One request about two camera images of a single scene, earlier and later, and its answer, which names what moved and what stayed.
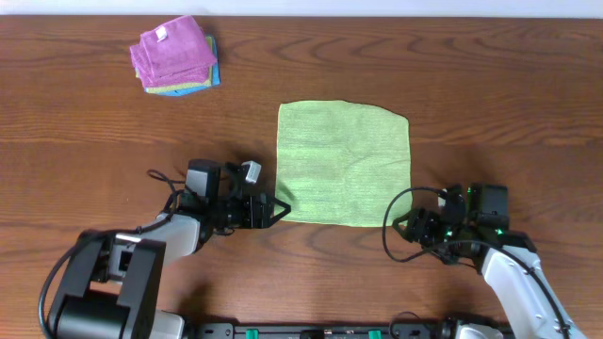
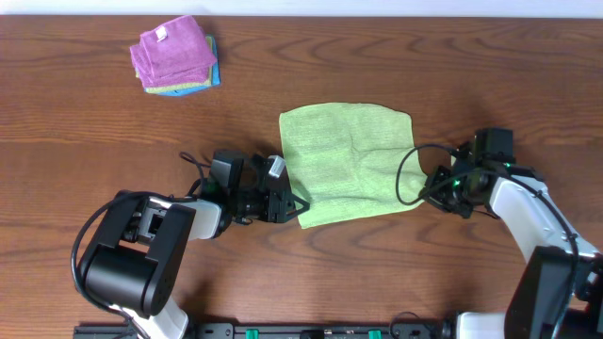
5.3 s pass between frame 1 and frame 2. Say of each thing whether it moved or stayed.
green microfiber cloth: stayed
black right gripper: moved
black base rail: stayed
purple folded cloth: stayed
